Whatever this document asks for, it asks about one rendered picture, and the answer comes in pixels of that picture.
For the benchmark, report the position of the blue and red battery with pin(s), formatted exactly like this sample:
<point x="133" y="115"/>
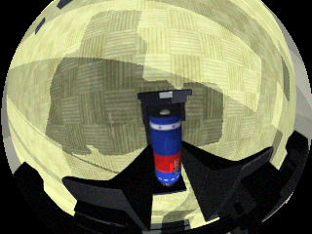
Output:
<point x="166" y="141"/>

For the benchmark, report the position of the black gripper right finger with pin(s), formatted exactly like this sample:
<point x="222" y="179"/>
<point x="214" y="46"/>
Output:
<point x="214" y="178"/>

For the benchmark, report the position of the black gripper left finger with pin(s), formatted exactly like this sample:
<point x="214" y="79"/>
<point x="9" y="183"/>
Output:
<point x="130" y="191"/>

